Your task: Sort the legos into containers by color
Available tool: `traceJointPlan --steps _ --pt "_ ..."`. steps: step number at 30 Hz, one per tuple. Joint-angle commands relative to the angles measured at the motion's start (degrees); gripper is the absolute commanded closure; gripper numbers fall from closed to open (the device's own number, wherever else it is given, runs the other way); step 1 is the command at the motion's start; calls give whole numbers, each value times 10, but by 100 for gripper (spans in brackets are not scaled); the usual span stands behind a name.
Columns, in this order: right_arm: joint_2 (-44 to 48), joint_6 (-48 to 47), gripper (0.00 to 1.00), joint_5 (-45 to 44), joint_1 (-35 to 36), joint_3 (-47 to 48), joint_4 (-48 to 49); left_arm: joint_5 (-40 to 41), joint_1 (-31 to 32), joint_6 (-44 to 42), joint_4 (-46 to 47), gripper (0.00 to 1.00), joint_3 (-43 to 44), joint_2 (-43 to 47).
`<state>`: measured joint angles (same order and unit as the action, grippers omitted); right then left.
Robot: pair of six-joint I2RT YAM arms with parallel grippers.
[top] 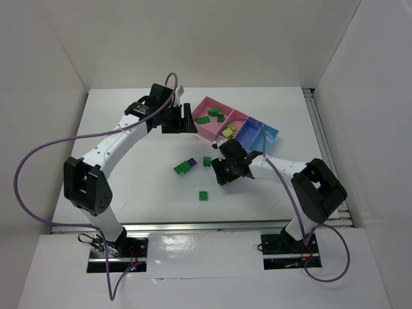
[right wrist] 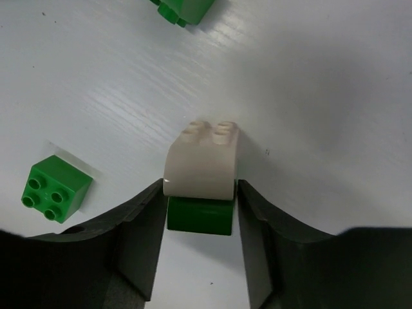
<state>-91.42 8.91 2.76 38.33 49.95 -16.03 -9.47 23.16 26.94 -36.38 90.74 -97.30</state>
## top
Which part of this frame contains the green lego plate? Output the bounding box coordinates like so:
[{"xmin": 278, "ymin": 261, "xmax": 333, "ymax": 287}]
[{"xmin": 196, "ymin": 117, "xmax": 211, "ymax": 124}]

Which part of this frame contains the yellow lego front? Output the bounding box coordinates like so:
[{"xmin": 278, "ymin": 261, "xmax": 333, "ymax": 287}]
[{"xmin": 221, "ymin": 128, "xmax": 234, "ymax": 139}]

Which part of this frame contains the small green lego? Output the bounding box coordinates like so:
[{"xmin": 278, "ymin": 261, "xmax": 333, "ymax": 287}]
[{"xmin": 217, "ymin": 114, "xmax": 225, "ymax": 122}]

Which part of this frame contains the long green lego brick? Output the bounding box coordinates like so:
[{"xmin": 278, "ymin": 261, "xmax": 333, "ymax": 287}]
[{"xmin": 173, "ymin": 161, "xmax": 191, "ymax": 175}]

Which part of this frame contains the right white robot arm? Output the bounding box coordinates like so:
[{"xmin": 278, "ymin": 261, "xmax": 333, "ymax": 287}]
[{"xmin": 211, "ymin": 139, "xmax": 348, "ymax": 245}]

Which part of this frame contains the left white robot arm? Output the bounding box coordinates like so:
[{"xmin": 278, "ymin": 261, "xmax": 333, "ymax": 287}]
[{"xmin": 63, "ymin": 84, "xmax": 198, "ymax": 252}]

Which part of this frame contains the green square lego brick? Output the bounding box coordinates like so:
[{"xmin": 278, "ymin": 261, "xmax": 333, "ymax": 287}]
[{"xmin": 203, "ymin": 156, "xmax": 212, "ymax": 167}]

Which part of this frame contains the large pink container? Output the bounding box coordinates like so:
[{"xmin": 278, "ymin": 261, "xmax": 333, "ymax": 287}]
[{"xmin": 192, "ymin": 97, "xmax": 234, "ymax": 142}]

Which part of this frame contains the light blue container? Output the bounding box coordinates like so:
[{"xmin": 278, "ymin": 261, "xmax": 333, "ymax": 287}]
[{"xmin": 248, "ymin": 124, "xmax": 279, "ymax": 154}]

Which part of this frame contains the purple lego brick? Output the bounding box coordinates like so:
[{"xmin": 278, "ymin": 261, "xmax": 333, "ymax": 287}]
[{"xmin": 187, "ymin": 158, "xmax": 197, "ymax": 167}]

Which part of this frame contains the green lego front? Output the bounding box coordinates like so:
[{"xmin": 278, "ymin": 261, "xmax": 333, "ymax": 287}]
[{"xmin": 198, "ymin": 191, "xmax": 209, "ymax": 201}]

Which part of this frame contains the small pink container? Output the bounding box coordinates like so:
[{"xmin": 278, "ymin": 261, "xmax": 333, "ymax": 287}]
[{"xmin": 214, "ymin": 109, "xmax": 248, "ymax": 140}]

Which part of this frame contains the aluminium rail front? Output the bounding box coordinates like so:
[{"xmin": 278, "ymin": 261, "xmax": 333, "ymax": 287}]
[{"xmin": 51, "ymin": 218, "xmax": 326, "ymax": 235}]

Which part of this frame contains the aluminium rail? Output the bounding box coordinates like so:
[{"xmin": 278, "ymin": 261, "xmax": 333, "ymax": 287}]
[
  {"xmin": 302, "ymin": 88, "xmax": 353, "ymax": 227},
  {"xmin": 51, "ymin": 218, "xmax": 326, "ymax": 235}
]

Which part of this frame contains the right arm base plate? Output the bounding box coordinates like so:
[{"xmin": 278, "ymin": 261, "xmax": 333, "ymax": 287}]
[{"xmin": 257, "ymin": 234, "xmax": 322, "ymax": 270}]

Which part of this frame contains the aluminium rail right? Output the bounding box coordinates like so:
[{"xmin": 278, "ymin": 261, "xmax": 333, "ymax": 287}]
[{"xmin": 302, "ymin": 88, "xmax": 353, "ymax": 227}]

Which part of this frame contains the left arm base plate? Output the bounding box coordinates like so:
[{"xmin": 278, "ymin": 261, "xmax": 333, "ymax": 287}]
[{"xmin": 86, "ymin": 235, "xmax": 149, "ymax": 274}]

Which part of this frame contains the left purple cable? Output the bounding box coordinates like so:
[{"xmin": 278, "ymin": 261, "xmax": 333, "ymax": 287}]
[{"xmin": 14, "ymin": 73, "xmax": 180, "ymax": 301}]

